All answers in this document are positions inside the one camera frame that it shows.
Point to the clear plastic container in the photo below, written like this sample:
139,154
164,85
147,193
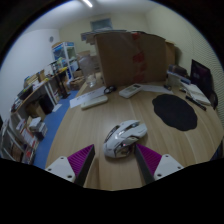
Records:
173,81

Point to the black scalloped mouse pad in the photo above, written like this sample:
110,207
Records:
175,112

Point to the shelf unit with books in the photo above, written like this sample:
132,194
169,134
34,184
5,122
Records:
21,140

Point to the grey door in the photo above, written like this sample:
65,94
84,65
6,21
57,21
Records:
101,25

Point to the slim white remote control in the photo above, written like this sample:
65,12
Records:
94,102

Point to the blue and white display cabinet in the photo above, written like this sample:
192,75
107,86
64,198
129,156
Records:
65,55

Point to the large cardboard box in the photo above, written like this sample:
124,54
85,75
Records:
128,60

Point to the wooden side desk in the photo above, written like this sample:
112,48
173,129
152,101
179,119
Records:
36,95

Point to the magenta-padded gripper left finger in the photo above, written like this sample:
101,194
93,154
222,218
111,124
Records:
63,166

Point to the round wall clock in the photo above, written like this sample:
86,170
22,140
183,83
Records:
51,39

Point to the black office chair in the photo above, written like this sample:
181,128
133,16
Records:
201,76

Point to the tall cardboard box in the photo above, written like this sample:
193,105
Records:
170,53

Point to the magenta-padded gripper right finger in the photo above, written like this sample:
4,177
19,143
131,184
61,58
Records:
165,165

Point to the black marker pen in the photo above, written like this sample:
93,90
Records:
196,103

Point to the white printed paper sheet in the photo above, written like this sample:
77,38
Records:
83,98

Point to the white computer mouse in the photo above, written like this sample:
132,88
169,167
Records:
123,138

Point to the open white notebook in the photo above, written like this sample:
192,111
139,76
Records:
198,94

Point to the ceiling tube light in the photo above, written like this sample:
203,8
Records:
87,3

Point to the plain white paper sheet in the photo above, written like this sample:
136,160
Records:
156,89

